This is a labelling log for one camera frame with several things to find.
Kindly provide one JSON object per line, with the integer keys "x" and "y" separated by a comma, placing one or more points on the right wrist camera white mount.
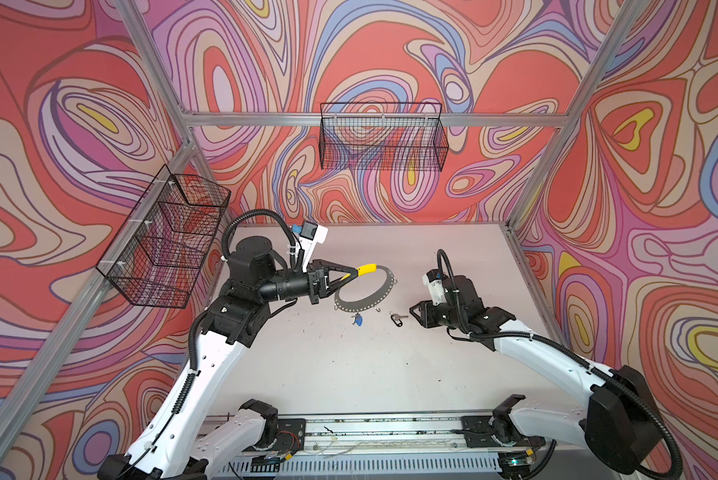
{"x": 433, "y": 280}

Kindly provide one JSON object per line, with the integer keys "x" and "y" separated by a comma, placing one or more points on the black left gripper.
{"x": 317, "y": 276}

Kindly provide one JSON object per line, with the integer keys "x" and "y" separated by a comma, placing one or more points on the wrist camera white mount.
{"x": 433, "y": 280}
{"x": 309, "y": 234}

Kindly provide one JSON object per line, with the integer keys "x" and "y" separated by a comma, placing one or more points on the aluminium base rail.
{"x": 438, "y": 445}

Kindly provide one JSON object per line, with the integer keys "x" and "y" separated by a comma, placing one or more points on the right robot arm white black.
{"x": 618, "y": 420}

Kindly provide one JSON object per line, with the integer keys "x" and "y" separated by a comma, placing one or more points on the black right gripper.
{"x": 427, "y": 312}

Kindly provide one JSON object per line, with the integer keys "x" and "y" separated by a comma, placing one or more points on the black wire basket back wall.
{"x": 382, "y": 136}

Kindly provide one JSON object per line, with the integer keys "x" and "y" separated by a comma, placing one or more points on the large keyring with yellow sleeve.
{"x": 369, "y": 290}

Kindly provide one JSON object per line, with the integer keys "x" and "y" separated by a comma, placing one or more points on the black wire basket wall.
{"x": 174, "y": 224}
{"x": 382, "y": 136}

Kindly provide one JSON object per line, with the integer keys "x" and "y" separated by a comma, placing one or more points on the black wire basket left wall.
{"x": 174, "y": 224}

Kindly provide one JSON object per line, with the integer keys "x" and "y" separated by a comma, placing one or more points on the key with black tag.
{"x": 398, "y": 319}

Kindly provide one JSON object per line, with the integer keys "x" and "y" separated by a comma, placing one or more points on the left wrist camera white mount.
{"x": 309, "y": 234}

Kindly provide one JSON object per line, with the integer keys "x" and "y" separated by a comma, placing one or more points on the key with blue tag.
{"x": 357, "y": 320}

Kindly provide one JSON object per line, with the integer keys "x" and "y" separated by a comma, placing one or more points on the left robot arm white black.
{"x": 268, "y": 262}

